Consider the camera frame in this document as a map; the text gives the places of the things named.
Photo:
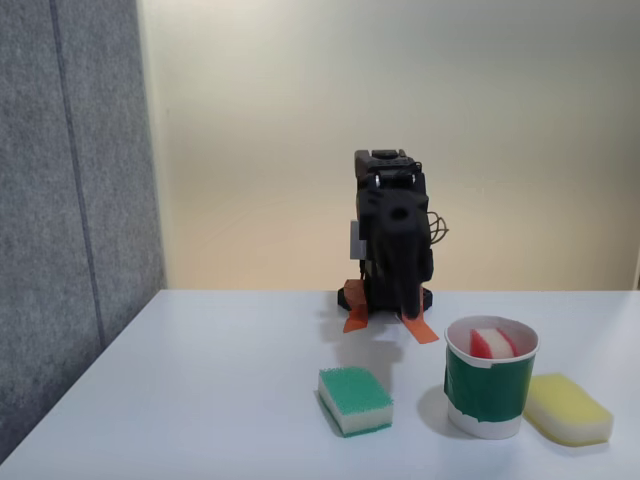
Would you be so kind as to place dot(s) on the red and white sponge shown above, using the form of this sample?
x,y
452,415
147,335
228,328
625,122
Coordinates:
x,y
487,345

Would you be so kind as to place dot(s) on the white controller box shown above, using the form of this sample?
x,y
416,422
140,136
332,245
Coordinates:
x,y
355,240

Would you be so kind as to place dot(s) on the green and white sponge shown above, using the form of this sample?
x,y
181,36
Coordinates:
x,y
355,395

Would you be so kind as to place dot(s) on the white cup with green tape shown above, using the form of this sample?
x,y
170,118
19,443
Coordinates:
x,y
485,390

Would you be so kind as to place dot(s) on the yellow sponge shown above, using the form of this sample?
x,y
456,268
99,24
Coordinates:
x,y
570,407

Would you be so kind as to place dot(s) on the grey felt partition panel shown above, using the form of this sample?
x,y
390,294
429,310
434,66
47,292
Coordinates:
x,y
65,225

